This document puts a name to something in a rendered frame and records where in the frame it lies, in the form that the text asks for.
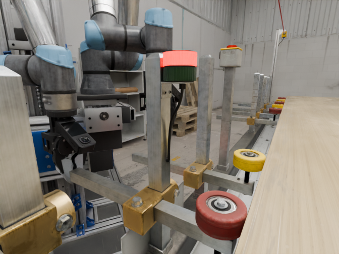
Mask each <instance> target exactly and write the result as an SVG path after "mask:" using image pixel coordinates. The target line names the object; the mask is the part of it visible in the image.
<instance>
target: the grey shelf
mask: <svg viewBox="0 0 339 254"><path fill-rule="evenodd" d="M79 58H80V67H81V77H82V79H83V71H82V62H81V54H80V48H79ZM143 71H144V58H143V60H142V65H141V67H140V68H139V69H138V70H136V71H110V78H111V80H112V83H113V85H114V87H115V88H120V87H136V88H138V92H130V93H124V94H127V96H128V98H127V99H119V100H117V102H122V103H126V104H128V105H130V106H132V107H134V108H135V110H136V120H131V122H130V123H123V129H122V130H121V131H122V142H125V141H128V140H131V139H134V138H138V137H141V136H144V138H145V139H143V140H144V141H146V123H145V110H144V111H140V101H139V93H144V81H142V77H143ZM125 77H126V78H125ZM128 80H129V81H128ZM129 100H130V101H129ZM143 104H144V98H141V107H143Z"/></svg>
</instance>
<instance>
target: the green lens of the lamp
mask: <svg viewBox="0 0 339 254"><path fill-rule="evenodd" d="M196 76H197V68H192V67H169V68H163V81H196Z"/></svg>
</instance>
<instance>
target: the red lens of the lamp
mask: <svg viewBox="0 0 339 254"><path fill-rule="evenodd" d="M174 65H187V66H197V52H194V51H167V52H164V53H163V66H174Z"/></svg>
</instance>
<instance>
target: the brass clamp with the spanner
mask: <svg viewBox="0 0 339 254"><path fill-rule="evenodd" d="M179 193H180V192H179V187H178V185H177V183H176V182H175V181H174V180H173V179H171V178H170V185H169V186H168V187H167V188H166V189H165V190H164V191H162V192H160V191H157V190H155V189H152V188H149V185H148V186H147V187H145V188H144V189H143V190H141V191H139V192H138V193H137V194H135V195H134V196H133V197H131V198H130V199H129V200H127V201H126V202H124V203H123V220H124V226H125V227H127V228H129V229H131V230H133V231H135V232H136V233H138V234H140V235H142V236H144V235H145V233H146V232H147V231H148V230H149V229H150V228H151V227H152V226H153V225H154V224H155V223H156V222H157V221H155V220H154V207H155V206H156V205H157V204H158V203H160V202H161V201H162V200H165V201H167V202H170V203H172V204H174V203H175V197H178V196H179ZM138 196H139V197H140V198H141V199H142V203H143V204H142V206H140V207H138V208H134V207H132V199H133V198H134V197H138Z"/></svg>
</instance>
